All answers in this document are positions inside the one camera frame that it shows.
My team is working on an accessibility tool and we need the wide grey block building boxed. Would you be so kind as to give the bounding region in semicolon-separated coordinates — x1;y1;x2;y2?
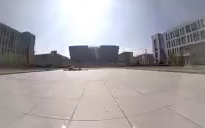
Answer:
68;44;120;66

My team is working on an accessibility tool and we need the small grey building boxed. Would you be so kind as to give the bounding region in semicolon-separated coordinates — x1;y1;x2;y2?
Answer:
117;51;135;66

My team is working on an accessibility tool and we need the vehicle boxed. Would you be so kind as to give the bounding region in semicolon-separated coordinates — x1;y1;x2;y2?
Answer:
63;66;88;72

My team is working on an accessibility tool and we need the pale stone slab plaza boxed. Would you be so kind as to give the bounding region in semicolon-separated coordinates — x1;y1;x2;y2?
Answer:
0;67;205;128

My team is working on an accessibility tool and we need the low distant building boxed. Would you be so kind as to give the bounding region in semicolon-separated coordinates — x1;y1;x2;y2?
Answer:
133;53;155;66

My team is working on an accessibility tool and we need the low grey building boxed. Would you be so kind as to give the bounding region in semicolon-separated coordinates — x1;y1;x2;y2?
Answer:
34;50;72;68

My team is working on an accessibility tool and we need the white multi-storey building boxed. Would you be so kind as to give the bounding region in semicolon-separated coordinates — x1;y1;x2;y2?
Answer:
151;13;205;66

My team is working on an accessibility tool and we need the grey multi-storey building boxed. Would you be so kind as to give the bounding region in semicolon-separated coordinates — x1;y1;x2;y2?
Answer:
0;17;36;66

